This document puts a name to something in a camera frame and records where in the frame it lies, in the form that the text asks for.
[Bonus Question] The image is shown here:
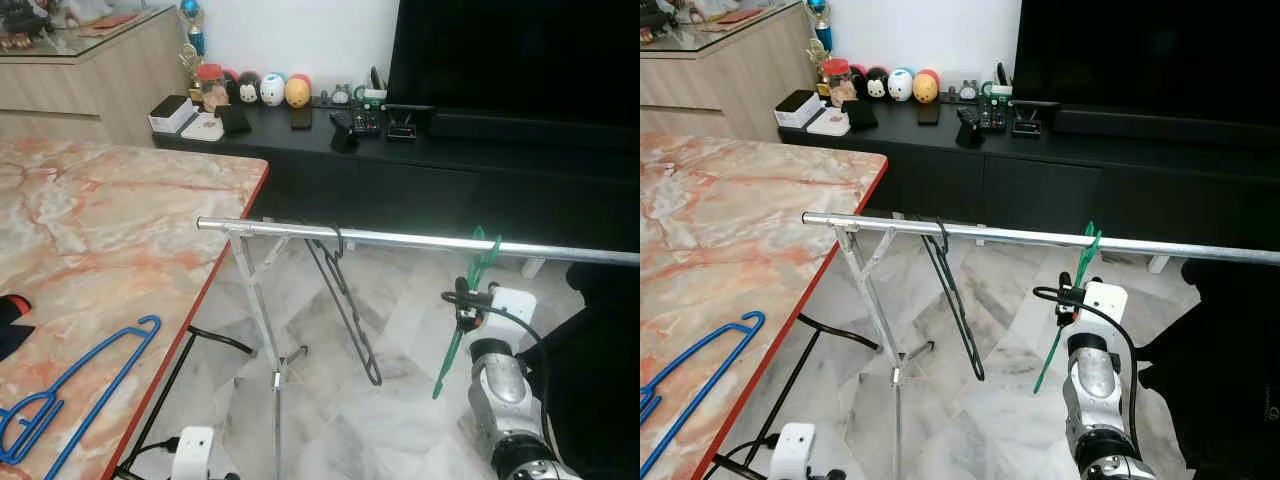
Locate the green plastic hanger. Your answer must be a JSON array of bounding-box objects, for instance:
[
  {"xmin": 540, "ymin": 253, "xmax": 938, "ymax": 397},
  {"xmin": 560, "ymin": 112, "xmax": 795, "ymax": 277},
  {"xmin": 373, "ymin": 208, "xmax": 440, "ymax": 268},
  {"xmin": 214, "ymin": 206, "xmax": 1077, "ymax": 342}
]
[
  {"xmin": 432, "ymin": 226, "xmax": 503, "ymax": 401},
  {"xmin": 1032, "ymin": 222, "xmax": 1103, "ymax": 394}
]

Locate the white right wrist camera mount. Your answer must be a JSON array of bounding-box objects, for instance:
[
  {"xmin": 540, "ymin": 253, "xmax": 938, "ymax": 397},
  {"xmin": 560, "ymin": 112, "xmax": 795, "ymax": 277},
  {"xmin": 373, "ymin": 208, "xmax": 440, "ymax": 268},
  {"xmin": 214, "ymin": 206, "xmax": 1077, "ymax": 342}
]
[
  {"xmin": 488, "ymin": 287, "xmax": 538, "ymax": 346},
  {"xmin": 1085, "ymin": 280, "xmax": 1129, "ymax": 341}
]

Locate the black flat television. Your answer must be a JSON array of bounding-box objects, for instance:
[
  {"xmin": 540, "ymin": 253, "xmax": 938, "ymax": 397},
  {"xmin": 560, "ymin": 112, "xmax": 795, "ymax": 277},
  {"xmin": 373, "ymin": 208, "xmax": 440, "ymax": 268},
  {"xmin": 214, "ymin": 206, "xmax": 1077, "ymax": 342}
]
[
  {"xmin": 1012, "ymin": 0, "xmax": 1280, "ymax": 109},
  {"xmin": 385, "ymin": 0, "xmax": 641, "ymax": 113}
]

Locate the white round device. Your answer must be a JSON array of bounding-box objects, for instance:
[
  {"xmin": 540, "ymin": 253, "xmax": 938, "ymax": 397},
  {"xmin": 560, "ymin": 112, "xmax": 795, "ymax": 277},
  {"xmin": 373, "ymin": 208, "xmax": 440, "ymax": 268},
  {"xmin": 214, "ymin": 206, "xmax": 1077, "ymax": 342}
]
[
  {"xmin": 808, "ymin": 108, "xmax": 851, "ymax": 137},
  {"xmin": 180, "ymin": 112, "xmax": 226, "ymax": 142}
]

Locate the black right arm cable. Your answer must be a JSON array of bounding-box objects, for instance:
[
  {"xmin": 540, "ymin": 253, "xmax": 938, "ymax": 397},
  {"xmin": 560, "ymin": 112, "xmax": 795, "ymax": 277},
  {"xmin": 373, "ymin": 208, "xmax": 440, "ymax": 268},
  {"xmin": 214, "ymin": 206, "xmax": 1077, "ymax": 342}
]
[
  {"xmin": 442, "ymin": 290, "xmax": 551, "ymax": 401},
  {"xmin": 1033, "ymin": 285, "xmax": 1141, "ymax": 421}
]

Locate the silver metal clothes rack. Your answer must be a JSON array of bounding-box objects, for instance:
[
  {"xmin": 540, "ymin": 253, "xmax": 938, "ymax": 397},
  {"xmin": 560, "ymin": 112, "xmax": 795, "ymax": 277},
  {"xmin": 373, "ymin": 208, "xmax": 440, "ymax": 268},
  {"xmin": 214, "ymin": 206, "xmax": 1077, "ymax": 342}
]
[
  {"xmin": 196, "ymin": 215, "xmax": 641, "ymax": 480},
  {"xmin": 802, "ymin": 210, "xmax": 1280, "ymax": 480}
]

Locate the jar with red lid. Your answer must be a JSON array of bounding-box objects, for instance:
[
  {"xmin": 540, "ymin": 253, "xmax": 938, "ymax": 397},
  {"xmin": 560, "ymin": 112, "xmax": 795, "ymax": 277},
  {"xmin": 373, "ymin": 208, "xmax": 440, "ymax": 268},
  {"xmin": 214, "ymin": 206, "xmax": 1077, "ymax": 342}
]
[
  {"xmin": 820, "ymin": 58, "xmax": 853, "ymax": 106},
  {"xmin": 195, "ymin": 63, "xmax": 226, "ymax": 111}
]

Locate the blue plastic hanger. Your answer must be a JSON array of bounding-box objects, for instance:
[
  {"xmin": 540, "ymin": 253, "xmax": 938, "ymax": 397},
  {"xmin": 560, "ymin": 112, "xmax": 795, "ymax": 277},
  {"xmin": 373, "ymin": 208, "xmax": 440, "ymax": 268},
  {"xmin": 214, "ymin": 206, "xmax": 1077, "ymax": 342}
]
[
  {"xmin": 0, "ymin": 315, "xmax": 163, "ymax": 480},
  {"xmin": 640, "ymin": 310, "xmax": 767, "ymax": 479}
]

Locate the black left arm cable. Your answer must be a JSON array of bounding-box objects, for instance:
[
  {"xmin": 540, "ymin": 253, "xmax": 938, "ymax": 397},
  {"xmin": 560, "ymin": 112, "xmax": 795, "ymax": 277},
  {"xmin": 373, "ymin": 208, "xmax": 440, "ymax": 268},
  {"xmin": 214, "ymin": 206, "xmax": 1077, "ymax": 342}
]
[
  {"xmin": 715, "ymin": 435, "xmax": 786, "ymax": 480},
  {"xmin": 115, "ymin": 437, "xmax": 181, "ymax": 480}
]

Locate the black soundbar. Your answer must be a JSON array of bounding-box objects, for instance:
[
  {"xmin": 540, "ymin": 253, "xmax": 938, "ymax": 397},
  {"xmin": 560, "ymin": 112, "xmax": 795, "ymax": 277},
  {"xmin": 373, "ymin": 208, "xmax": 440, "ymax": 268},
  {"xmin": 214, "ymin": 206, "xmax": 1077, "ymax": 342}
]
[
  {"xmin": 428, "ymin": 108, "xmax": 641, "ymax": 151},
  {"xmin": 1052, "ymin": 105, "xmax": 1280, "ymax": 149}
]

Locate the black wire hanger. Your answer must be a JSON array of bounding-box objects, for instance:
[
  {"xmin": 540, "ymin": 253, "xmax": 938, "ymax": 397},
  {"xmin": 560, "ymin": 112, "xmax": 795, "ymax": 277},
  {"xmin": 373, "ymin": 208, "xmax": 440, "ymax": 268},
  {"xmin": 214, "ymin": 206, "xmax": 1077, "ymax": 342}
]
[
  {"xmin": 920, "ymin": 220, "xmax": 988, "ymax": 383},
  {"xmin": 305, "ymin": 225, "xmax": 384, "ymax": 388}
]

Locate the black television console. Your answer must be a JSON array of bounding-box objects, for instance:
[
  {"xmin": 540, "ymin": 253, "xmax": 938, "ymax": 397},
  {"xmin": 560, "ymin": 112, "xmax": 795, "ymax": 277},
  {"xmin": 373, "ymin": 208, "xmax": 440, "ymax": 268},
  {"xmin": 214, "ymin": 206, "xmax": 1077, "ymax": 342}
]
[
  {"xmin": 778, "ymin": 95, "xmax": 1280, "ymax": 251},
  {"xmin": 150, "ymin": 100, "xmax": 641, "ymax": 251}
]

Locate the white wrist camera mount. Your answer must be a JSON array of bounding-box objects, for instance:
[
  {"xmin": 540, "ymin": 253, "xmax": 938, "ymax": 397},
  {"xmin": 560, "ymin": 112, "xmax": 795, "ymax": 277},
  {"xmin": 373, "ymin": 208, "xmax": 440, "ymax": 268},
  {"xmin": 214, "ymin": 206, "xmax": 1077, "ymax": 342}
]
[
  {"xmin": 170, "ymin": 427, "xmax": 216, "ymax": 480},
  {"xmin": 488, "ymin": 287, "xmax": 538, "ymax": 346},
  {"xmin": 1085, "ymin": 280, "xmax": 1129, "ymax": 341},
  {"xmin": 775, "ymin": 423, "xmax": 819, "ymax": 480}
]

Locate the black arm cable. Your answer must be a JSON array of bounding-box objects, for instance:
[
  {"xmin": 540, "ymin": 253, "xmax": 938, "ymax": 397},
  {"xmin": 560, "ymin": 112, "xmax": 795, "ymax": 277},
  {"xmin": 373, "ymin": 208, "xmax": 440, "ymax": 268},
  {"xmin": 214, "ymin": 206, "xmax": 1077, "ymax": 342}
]
[
  {"xmin": 442, "ymin": 290, "xmax": 551, "ymax": 401},
  {"xmin": 1033, "ymin": 285, "xmax": 1141, "ymax": 421},
  {"xmin": 715, "ymin": 435, "xmax": 786, "ymax": 480},
  {"xmin": 115, "ymin": 437, "xmax": 181, "ymax": 480}
]

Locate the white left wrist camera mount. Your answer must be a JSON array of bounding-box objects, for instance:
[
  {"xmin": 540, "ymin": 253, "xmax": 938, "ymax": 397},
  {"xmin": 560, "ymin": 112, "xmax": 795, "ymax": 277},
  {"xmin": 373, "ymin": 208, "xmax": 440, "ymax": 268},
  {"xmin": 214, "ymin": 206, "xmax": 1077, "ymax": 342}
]
[
  {"xmin": 775, "ymin": 423, "xmax": 819, "ymax": 480},
  {"xmin": 170, "ymin": 427, "xmax": 216, "ymax": 480}
]

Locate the navy shirt red trim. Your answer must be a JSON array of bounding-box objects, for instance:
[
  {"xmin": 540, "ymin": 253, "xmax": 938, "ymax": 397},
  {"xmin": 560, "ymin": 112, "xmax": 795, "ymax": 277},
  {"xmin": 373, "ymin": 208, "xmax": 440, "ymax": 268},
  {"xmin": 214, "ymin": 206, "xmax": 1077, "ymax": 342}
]
[{"xmin": 0, "ymin": 295, "xmax": 33, "ymax": 363}]

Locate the black shirt green print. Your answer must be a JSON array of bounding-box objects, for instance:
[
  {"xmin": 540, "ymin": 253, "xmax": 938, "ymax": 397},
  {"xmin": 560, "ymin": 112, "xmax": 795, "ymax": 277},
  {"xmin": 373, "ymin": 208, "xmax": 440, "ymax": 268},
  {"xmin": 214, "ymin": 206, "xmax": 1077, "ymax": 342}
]
[
  {"xmin": 1140, "ymin": 258, "xmax": 1280, "ymax": 480},
  {"xmin": 540, "ymin": 258, "xmax": 641, "ymax": 480}
]

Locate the light wooden cabinet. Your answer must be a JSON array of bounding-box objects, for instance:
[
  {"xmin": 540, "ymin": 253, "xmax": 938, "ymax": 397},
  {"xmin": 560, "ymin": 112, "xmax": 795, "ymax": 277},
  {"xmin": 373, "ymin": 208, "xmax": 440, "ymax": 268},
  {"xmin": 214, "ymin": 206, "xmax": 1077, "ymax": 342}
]
[
  {"xmin": 0, "ymin": 5, "xmax": 196, "ymax": 146},
  {"xmin": 640, "ymin": 0, "xmax": 823, "ymax": 141}
]

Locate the white box black lid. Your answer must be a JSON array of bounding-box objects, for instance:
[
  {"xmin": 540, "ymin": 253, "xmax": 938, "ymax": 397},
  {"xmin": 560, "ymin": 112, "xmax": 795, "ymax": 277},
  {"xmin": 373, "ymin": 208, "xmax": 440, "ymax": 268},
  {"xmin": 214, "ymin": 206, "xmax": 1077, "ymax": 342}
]
[
  {"xmin": 148, "ymin": 95, "xmax": 198, "ymax": 136},
  {"xmin": 775, "ymin": 90, "xmax": 826, "ymax": 131}
]

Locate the black clip stand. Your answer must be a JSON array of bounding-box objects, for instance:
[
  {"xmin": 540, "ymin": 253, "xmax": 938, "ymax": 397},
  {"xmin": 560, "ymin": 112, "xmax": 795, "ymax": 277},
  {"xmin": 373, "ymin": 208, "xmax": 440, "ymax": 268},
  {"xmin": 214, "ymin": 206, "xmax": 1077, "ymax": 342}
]
[
  {"xmin": 1010, "ymin": 98, "xmax": 1061, "ymax": 139},
  {"xmin": 385, "ymin": 103, "xmax": 436, "ymax": 143}
]

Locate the gold trophy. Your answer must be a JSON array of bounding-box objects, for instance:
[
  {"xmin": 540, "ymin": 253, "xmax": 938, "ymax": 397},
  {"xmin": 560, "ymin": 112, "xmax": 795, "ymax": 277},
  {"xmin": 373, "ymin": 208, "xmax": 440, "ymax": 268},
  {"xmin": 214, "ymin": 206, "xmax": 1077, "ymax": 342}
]
[
  {"xmin": 805, "ymin": 0, "xmax": 836, "ymax": 86},
  {"xmin": 180, "ymin": 0, "xmax": 208, "ymax": 91}
]

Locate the marble top folding table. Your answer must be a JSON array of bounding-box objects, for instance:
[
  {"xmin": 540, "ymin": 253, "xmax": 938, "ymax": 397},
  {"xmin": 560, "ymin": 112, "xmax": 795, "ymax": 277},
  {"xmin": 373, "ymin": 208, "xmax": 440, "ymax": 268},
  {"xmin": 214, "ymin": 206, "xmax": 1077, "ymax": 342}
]
[
  {"xmin": 640, "ymin": 132, "xmax": 889, "ymax": 480},
  {"xmin": 0, "ymin": 138, "xmax": 271, "ymax": 480}
]

